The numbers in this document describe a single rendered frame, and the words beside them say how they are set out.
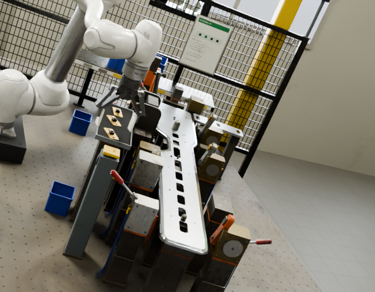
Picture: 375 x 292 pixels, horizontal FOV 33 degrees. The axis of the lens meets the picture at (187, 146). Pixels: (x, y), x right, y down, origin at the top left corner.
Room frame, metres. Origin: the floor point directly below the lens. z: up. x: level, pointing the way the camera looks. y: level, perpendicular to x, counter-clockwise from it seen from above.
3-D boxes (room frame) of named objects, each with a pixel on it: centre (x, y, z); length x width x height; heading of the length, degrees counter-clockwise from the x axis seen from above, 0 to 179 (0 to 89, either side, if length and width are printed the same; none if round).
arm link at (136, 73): (2.19, 0.28, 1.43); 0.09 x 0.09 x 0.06
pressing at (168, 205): (2.59, 0.01, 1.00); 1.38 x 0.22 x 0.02; 12
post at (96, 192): (2.06, 0.24, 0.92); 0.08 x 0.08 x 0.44; 12
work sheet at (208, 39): (3.63, 0.14, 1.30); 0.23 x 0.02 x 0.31; 102
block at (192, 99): (3.36, 0.05, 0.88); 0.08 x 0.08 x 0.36; 12
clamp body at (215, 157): (2.71, -0.15, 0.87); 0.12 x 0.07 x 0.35; 102
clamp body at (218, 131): (3.06, -0.11, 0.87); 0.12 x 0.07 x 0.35; 102
